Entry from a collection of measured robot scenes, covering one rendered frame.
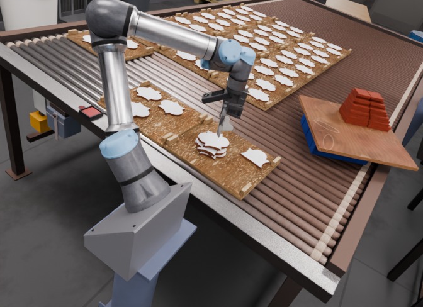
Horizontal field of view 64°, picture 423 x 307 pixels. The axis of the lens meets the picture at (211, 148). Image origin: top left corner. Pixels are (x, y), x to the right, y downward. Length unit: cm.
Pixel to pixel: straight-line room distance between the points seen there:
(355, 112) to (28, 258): 195
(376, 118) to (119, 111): 134
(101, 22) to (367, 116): 139
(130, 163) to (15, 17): 311
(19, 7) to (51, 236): 237
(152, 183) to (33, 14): 308
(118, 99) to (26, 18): 285
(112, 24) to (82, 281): 146
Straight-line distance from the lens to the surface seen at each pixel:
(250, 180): 141
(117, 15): 107
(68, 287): 210
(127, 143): 102
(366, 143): 182
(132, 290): 138
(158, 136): 150
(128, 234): 94
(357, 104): 191
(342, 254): 131
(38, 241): 229
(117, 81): 117
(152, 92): 178
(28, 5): 389
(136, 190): 103
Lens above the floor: 183
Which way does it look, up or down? 37 degrees down
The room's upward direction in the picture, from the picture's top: 16 degrees clockwise
